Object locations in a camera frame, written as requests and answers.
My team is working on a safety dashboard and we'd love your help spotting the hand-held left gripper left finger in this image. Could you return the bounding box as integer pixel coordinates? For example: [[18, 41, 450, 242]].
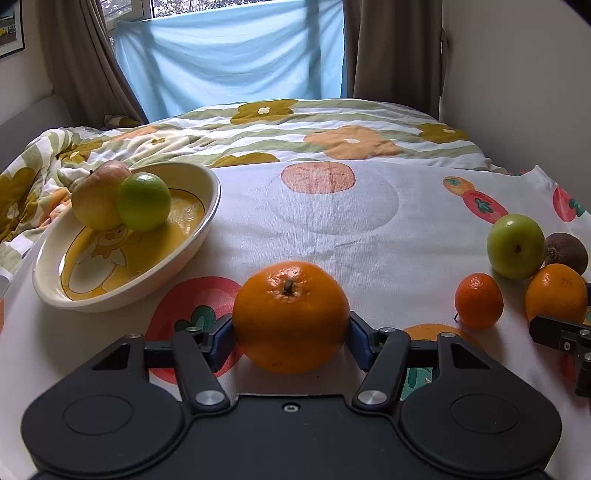
[[90, 313, 237, 412]]

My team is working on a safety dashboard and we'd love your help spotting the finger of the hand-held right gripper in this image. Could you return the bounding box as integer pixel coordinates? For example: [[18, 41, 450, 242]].
[[529, 315, 591, 398]]

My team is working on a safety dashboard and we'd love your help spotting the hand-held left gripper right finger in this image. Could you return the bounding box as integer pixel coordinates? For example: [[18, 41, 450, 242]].
[[348, 311, 492, 411]]

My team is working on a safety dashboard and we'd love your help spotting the mandarin orange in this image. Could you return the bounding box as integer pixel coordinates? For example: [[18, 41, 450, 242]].
[[525, 263, 588, 324]]

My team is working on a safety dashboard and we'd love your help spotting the large orange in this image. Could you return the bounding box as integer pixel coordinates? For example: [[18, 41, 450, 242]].
[[232, 261, 351, 374]]

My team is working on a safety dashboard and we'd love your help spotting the small mandarin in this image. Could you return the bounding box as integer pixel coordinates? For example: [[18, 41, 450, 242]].
[[455, 273, 504, 330]]

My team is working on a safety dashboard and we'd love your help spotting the yellow cartoon ceramic bowl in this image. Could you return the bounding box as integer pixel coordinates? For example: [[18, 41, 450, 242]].
[[31, 161, 221, 313]]

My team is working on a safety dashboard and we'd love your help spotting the dark passion fruit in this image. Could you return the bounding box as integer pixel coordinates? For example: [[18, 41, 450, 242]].
[[544, 232, 589, 278]]

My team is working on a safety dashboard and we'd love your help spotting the green apple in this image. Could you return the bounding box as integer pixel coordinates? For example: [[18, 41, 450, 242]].
[[487, 213, 546, 281]]

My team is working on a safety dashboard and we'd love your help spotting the fruit print white cloth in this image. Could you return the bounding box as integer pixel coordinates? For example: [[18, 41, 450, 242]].
[[0, 161, 591, 480]]

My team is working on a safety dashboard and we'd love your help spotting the green lime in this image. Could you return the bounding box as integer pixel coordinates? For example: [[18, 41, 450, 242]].
[[115, 172, 172, 232]]

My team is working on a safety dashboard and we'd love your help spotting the red yellow apple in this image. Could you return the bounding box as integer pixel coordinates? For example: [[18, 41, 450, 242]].
[[71, 160, 133, 232]]

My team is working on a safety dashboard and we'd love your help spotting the floral striped blanket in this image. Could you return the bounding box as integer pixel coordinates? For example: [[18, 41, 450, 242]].
[[0, 98, 509, 278]]

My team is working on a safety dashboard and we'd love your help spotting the light blue sheet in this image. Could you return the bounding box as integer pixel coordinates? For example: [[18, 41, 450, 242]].
[[113, 0, 346, 121]]

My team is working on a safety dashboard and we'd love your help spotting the brown curtain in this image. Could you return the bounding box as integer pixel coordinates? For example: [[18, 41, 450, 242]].
[[342, 0, 445, 121], [34, 0, 148, 126]]

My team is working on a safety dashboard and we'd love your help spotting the window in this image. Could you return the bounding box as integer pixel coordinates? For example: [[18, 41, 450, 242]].
[[104, 0, 305, 21]]

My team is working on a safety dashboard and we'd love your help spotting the framed wall picture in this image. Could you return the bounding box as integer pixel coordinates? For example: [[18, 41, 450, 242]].
[[0, 0, 26, 58]]

